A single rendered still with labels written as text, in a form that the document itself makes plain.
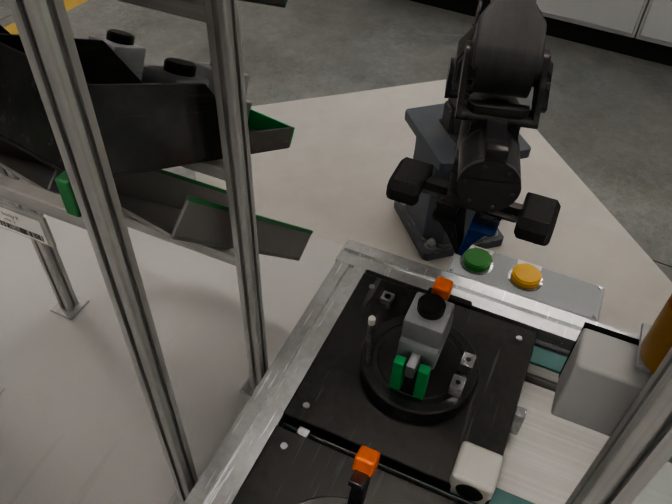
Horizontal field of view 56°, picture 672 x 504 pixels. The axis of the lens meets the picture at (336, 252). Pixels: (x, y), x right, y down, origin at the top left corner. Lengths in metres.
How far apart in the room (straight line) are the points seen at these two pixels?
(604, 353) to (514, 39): 0.29
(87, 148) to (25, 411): 0.58
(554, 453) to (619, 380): 0.35
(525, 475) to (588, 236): 0.51
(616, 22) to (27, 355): 3.25
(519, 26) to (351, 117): 0.77
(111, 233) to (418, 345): 0.37
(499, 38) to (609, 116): 2.63
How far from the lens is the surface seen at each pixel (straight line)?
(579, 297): 0.93
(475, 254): 0.92
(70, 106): 0.40
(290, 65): 3.30
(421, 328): 0.68
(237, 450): 0.74
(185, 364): 0.93
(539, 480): 0.81
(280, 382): 0.79
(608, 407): 0.52
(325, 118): 1.36
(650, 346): 0.47
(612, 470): 0.53
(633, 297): 1.11
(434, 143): 0.96
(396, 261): 0.91
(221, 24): 0.53
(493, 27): 0.63
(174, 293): 1.02
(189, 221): 0.63
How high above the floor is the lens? 1.61
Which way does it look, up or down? 45 degrees down
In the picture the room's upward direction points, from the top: 2 degrees clockwise
